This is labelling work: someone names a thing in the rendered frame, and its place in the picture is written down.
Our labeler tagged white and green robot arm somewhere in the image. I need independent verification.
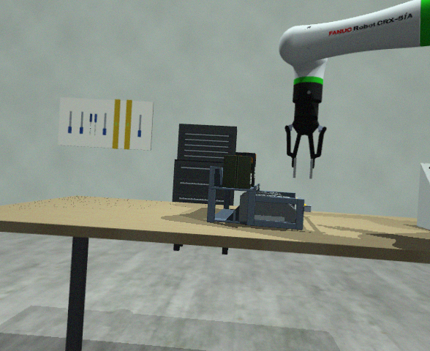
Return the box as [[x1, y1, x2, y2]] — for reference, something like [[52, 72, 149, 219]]
[[279, 0, 430, 104]]

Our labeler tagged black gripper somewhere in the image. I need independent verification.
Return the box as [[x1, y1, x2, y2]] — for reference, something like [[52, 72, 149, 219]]
[[285, 101, 327, 179]]

